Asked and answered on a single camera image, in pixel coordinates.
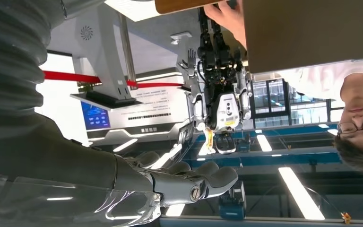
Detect person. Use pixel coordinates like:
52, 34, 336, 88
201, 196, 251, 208
275, 58, 363, 175

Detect person's glasses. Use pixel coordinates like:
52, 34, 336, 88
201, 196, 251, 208
337, 118, 363, 136

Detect long white light strip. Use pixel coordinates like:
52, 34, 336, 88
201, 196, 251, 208
277, 166, 326, 221
256, 134, 273, 153
112, 138, 138, 153

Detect wooden slotted organizer box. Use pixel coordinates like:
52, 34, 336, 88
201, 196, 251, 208
243, 0, 363, 75

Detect red barrier belt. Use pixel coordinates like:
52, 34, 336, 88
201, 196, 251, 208
43, 70, 184, 90

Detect grey kiosk with spiral logo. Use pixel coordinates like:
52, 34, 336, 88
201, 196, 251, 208
47, 3, 143, 110

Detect white exhibition display counter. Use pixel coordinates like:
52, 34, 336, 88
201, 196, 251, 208
80, 67, 198, 148

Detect blue hoist box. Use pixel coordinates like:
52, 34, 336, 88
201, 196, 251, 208
218, 182, 247, 220

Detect chrome stanchion post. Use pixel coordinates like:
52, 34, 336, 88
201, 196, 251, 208
119, 14, 138, 90

